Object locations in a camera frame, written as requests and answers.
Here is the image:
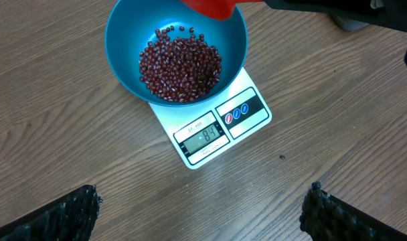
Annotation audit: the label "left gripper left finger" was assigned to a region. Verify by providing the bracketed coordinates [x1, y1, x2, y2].
[0, 185, 102, 241]

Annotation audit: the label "red beans in bowl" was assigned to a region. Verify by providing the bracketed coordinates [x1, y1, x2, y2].
[139, 25, 222, 103]

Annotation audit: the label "clear plastic container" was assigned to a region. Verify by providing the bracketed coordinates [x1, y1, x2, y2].
[331, 16, 369, 32]

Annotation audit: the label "red measuring scoop blue handle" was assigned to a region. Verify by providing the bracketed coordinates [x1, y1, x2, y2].
[181, 0, 262, 21]

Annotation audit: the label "blue bowl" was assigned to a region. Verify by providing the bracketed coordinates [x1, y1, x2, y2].
[104, 0, 248, 106]

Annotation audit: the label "white digital kitchen scale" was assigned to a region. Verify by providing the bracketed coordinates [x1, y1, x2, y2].
[150, 69, 272, 169]

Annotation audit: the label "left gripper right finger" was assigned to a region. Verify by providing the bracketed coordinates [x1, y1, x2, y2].
[299, 181, 407, 241]

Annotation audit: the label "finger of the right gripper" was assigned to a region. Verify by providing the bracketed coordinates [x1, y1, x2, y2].
[264, 0, 407, 32]

